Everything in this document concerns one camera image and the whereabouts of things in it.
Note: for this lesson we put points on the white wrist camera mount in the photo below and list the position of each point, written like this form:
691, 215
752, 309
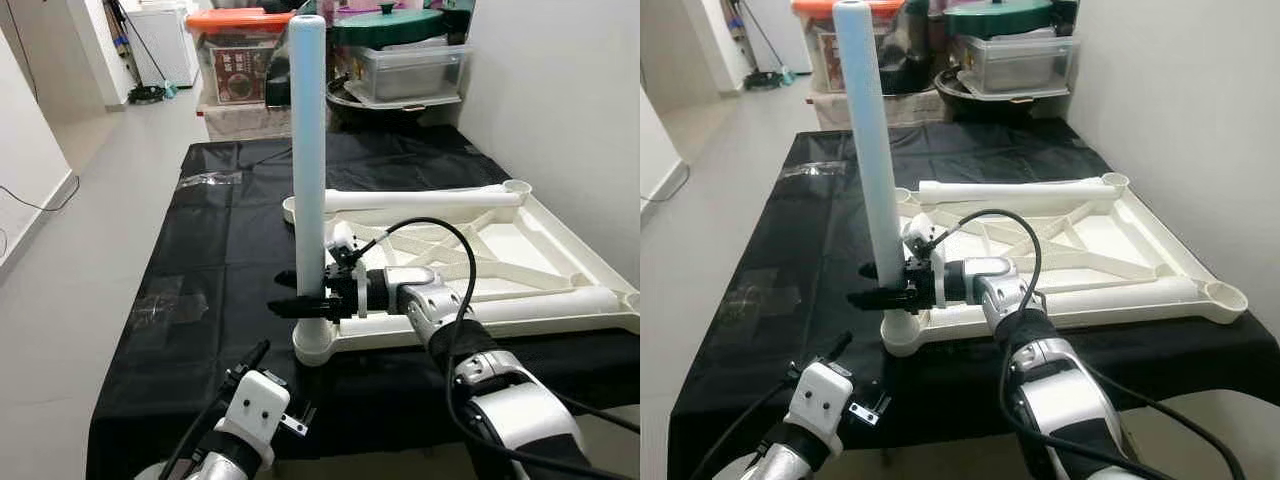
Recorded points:
920, 235
822, 398
255, 405
345, 240

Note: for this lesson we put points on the white plastic table leg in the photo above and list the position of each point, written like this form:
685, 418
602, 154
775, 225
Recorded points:
570, 302
430, 198
1020, 190
867, 120
308, 130
1130, 298

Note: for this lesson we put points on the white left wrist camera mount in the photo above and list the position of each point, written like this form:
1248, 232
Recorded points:
255, 405
822, 398

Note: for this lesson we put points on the clear crumpled tape strip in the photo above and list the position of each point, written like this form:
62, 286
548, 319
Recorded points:
808, 168
210, 179

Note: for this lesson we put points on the black round wok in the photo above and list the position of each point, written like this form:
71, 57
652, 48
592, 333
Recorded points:
345, 105
950, 88

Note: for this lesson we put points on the beige patterned cover cloth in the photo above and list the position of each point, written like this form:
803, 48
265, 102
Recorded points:
240, 122
825, 110

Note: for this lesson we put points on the white household appliance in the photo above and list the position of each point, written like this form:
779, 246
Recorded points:
170, 45
775, 35

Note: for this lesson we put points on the white plastic table top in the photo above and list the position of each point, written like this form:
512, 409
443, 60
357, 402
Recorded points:
1120, 240
500, 240

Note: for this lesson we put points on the orange-lidded clear storage bin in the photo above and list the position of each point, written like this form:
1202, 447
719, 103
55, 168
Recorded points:
235, 20
820, 55

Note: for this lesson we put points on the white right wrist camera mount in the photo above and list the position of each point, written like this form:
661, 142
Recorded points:
920, 235
345, 240

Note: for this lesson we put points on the black tablecloth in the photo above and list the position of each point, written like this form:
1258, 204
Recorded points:
780, 250
200, 250

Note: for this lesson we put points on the mop with green head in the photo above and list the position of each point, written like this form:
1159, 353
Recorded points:
765, 80
148, 95

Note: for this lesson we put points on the clear tape cross patch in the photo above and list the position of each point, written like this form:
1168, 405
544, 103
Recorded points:
760, 292
165, 300

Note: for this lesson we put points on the green-lidded clear storage bin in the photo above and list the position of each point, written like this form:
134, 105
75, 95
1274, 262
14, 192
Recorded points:
410, 70
1020, 65

